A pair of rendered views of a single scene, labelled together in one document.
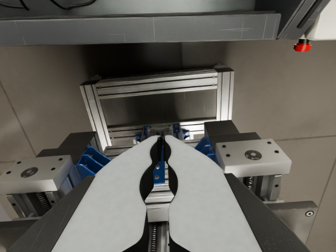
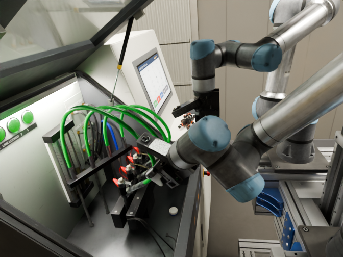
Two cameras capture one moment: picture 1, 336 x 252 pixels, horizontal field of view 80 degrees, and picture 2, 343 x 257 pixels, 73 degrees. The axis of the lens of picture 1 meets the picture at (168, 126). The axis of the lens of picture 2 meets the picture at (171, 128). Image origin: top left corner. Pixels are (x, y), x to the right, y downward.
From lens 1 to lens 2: 83 cm
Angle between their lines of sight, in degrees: 73
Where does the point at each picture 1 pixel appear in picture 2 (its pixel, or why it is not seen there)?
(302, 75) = (245, 205)
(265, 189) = (266, 160)
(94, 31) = (187, 214)
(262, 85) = (255, 229)
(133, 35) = (191, 202)
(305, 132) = not seen: hidden behind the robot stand
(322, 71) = not seen: hidden behind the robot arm
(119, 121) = not seen: outside the picture
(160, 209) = (303, 206)
